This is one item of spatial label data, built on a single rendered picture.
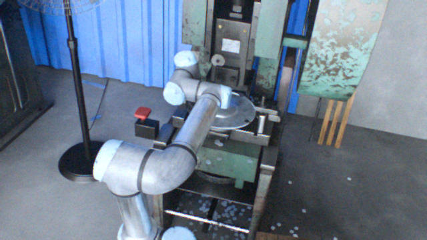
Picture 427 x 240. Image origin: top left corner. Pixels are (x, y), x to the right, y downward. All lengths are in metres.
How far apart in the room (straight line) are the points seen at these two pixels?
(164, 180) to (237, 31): 0.79
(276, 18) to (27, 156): 1.89
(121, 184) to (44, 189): 1.53
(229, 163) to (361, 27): 0.85
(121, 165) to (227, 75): 0.78
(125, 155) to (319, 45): 0.65
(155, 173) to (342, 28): 0.66
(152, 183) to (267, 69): 1.09
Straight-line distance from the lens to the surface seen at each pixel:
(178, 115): 1.81
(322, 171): 2.74
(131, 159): 1.01
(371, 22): 1.22
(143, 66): 3.27
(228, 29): 1.60
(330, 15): 1.20
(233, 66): 1.67
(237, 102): 1.79
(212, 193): 2.00
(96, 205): 2.39
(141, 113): 1.73
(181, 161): 1.02
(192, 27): 1.59
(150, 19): 3.08
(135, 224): 1.25
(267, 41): 1.55
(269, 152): 1.76
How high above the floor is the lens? 1.75
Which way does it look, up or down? 36 degrees down
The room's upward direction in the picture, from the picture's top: 5 degrees clockwise
